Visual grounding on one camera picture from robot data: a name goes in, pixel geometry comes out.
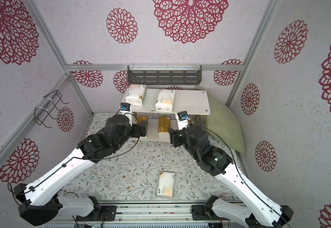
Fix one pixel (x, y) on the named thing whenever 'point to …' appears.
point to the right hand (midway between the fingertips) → (174, 125)
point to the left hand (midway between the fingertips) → (137, 121)
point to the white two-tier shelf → (194, 102)
